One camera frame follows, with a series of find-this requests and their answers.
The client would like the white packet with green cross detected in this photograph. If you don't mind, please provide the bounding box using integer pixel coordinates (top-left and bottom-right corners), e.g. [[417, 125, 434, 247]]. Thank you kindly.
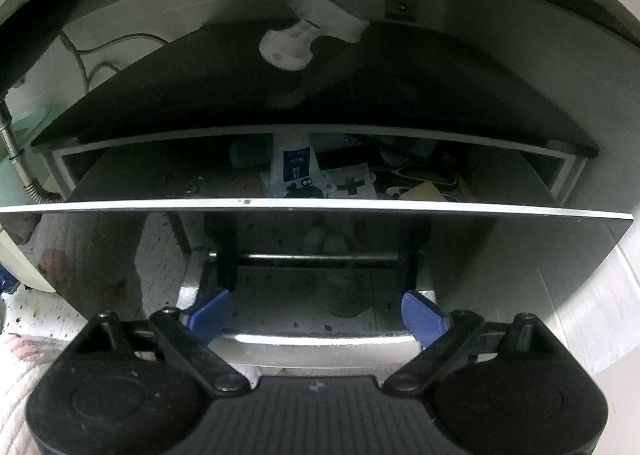
[[325, 165, 379, 200]]

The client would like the black and white cartoon packet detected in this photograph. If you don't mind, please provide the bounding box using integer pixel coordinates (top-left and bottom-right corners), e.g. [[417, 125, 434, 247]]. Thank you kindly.
[[260, 170, 333, 200]]

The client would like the yellow card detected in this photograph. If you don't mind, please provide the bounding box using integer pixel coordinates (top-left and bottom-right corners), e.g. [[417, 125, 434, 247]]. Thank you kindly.
[[400, 180, 446, 202]]

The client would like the black glossy drawer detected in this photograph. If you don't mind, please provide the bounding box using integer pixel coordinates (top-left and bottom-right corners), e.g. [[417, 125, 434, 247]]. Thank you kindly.
[[0, 128, 636, 371]]

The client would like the corrugated metal drain hose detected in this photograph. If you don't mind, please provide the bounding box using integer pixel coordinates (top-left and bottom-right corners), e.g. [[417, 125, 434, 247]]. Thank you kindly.
[[0, 100, 63, 206]]

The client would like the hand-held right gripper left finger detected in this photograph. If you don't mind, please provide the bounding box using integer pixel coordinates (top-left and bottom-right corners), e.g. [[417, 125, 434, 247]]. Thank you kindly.
[[75, 287, 251, 396]]

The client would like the white bottle with blue label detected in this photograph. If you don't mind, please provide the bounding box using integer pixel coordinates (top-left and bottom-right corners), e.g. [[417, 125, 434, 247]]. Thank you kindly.
[[267, 132, 328, 199]]

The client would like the white cable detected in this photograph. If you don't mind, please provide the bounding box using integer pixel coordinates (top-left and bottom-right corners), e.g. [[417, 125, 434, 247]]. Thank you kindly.
[[59, 31, 170, 96]]

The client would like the dark teal pouch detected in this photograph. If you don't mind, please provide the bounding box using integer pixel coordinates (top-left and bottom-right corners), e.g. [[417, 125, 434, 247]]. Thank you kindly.
[[229, 138, 276, 169]]

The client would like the black printed packet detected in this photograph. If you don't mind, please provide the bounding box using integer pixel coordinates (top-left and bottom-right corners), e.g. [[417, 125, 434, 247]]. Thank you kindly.
[[372, 162, 476, 201]]

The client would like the black drawer cabinet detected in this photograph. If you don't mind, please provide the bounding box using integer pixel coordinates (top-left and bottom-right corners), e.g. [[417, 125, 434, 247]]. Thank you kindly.
[[32, 18, 599, 208]]

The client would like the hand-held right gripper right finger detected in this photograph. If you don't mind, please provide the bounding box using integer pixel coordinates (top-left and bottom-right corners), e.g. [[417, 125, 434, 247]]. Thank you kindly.
[[382, 289, 557, 395]]

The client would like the white plastic drawer latch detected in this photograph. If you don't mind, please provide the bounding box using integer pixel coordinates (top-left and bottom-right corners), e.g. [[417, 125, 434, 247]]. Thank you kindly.
[[259, 0, 370, 71]]

